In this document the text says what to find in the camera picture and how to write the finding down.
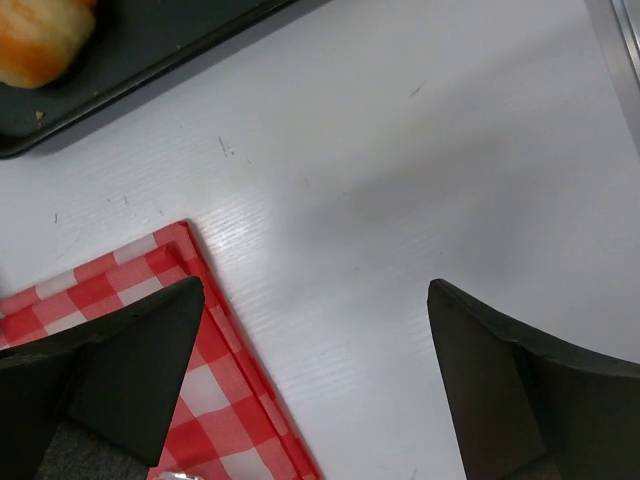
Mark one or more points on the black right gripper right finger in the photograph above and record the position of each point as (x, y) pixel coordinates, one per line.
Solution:
(526, 404)

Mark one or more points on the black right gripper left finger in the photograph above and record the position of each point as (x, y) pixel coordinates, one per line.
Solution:
(96, 401)

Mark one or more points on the metal tongs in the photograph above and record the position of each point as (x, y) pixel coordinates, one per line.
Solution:
(171, 475)

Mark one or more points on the pale bread roll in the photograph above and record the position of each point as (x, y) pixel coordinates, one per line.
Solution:
(41, 38)

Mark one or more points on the red white checkered cloth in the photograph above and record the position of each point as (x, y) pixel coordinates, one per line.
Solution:
(228, 422)

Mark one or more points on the black baking tray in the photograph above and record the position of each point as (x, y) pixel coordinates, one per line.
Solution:
(134, 43)

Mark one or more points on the aluminium table rail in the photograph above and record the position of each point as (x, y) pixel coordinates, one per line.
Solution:
(616, 25)

